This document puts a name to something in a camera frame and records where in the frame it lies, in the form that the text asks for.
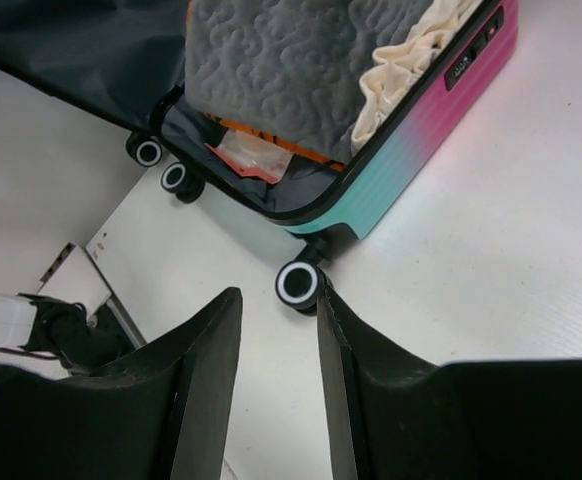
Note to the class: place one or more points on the orange black patterned towel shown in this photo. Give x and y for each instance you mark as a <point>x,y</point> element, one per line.
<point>275,70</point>

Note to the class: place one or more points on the pink teal kids suitcase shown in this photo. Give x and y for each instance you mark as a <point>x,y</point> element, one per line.
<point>124,62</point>

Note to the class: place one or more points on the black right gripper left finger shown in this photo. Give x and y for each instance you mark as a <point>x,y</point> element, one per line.
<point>160,412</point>

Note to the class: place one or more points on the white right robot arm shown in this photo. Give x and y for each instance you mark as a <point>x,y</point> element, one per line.
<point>31,330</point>

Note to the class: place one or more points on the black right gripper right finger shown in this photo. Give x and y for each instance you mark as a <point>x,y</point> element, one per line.
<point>393,415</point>

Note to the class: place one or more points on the grey quilted cream-frilled blanket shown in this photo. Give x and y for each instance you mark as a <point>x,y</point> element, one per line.
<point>394,45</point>

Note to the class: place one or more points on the clear packet with cream disc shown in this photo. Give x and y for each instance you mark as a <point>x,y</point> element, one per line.
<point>250,156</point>

